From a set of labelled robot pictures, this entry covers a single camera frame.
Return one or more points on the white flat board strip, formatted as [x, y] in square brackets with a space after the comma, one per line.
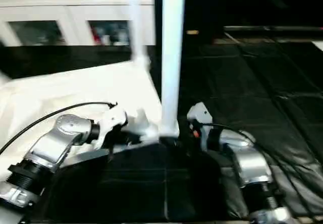
[318, 46]

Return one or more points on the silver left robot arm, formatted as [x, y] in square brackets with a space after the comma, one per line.
[65, 130]

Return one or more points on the white plastic table top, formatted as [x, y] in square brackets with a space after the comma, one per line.
[75, 87]

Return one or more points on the white cabinet with glass doors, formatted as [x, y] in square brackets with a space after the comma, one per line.
[63, 9]

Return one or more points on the yellow label sticker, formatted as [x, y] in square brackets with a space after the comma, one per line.
[192, 32]

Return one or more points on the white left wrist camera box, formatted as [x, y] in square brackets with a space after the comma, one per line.
[113, 118]

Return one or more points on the white plastic table leg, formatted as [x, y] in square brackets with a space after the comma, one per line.
[136, 19]
[172, 45]

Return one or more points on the black mat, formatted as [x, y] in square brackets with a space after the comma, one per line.
[164, 183]

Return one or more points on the red and white bottle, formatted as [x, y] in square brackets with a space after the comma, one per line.
[96, 36]

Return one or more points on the long black bar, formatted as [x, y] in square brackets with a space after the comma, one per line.
[272, 28]

